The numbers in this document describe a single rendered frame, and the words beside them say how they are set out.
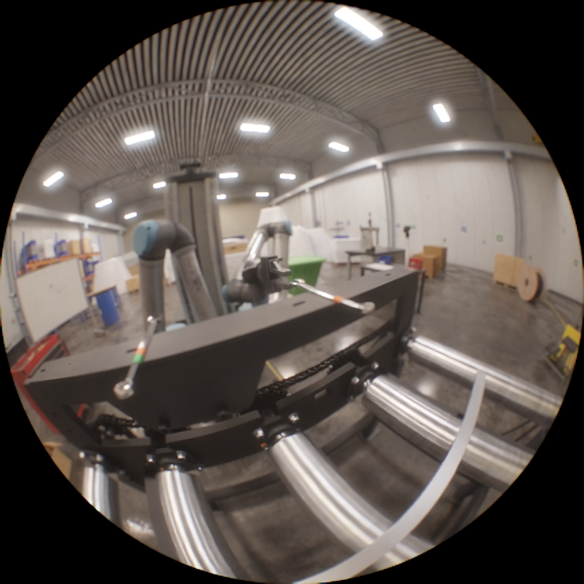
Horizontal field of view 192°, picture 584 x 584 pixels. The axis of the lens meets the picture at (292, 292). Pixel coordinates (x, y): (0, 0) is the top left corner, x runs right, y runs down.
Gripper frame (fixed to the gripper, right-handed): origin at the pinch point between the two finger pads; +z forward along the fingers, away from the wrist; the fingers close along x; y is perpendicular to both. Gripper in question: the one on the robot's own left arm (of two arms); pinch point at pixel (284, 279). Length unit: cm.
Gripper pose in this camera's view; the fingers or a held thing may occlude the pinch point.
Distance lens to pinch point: 51.7
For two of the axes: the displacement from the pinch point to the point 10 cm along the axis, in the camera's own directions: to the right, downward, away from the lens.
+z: 4.9, 2.3, -8.4
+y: 8.6, -2.3, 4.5
